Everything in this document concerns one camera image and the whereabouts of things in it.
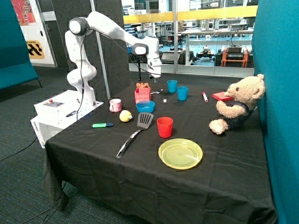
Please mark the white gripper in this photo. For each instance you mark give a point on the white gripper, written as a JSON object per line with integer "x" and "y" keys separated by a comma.
{"x": 154, "y": 67}

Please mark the yellow ball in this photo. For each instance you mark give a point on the yellow ball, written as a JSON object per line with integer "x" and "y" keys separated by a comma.
{"x": 125, "y": 116}

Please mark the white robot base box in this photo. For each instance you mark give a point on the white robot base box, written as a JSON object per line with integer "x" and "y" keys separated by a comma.
{"x": 51, "y": 114}

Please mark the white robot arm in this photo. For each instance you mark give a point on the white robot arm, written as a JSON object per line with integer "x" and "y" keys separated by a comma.
{"x": 80, "y": 27}

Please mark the red square pot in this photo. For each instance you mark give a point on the red square pot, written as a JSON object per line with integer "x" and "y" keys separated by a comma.
{"x": 142, "y": 94}

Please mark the small brown plush toy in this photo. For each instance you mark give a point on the small brown plush toy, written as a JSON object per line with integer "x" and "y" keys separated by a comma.
{"x": 142, "y": 85}

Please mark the blue cup rear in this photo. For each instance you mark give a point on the blue cup rear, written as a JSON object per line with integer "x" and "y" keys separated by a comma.
{"x": 172, "y": 86}

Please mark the blue cup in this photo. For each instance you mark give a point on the blue cup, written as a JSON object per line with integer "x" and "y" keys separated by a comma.
{"x": 182, "y": 93}
{"x": 172, "y": 86}

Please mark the blue cup front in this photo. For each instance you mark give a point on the blue cup front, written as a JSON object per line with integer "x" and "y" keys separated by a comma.
{"x": 182, "y": 93}

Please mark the blue plastic bowl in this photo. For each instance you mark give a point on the blue plastic bowl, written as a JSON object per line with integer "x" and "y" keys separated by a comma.
{"x": 145, "y": 106}

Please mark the black slotted spatula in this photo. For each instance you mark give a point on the black slotted spatula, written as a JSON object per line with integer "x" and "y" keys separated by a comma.
{"x": 143, "y": 123}

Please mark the pink white mug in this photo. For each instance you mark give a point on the pink white mug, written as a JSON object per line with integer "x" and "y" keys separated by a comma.
{"x": 115, "y": 105}

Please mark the red white marker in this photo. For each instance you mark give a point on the red white marker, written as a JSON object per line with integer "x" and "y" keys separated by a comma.
{"x": 205, "y": 97}

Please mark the red plastic cup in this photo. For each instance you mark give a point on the red plastic cup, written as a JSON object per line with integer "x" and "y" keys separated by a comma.
{"x": 164, "y": 125}

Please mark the red flat block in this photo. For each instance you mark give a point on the red flat block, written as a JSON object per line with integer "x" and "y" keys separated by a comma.
{"x": 221, "y": 97}

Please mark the green highlighter pen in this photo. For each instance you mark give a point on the green highlighter pen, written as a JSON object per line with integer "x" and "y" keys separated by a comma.
{"x": 102, "y": 125}

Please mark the black tablecloth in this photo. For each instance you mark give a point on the black tablecloth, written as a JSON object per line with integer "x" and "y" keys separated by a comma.
{"x": 230, "y": 185}

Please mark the black pen on base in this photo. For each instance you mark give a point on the black pen on base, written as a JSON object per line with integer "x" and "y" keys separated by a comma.
{"x": 72, "y": 113}

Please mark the yellow plastic plate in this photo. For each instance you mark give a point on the yellow plastic plate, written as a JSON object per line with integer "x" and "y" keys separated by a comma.
{"x": 180, "y": 153}

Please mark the beige teddy bear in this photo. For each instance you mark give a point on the beige teddy bear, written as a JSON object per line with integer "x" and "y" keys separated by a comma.
{"x": 246, "y": 94}

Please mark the teal sofa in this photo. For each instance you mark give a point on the teal sofa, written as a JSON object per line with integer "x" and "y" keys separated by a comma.
{"x": 15, "y": 65}

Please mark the teal partition wall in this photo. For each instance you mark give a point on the teal partition wall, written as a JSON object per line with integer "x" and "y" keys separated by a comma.
{"x": 276, "y": 56}

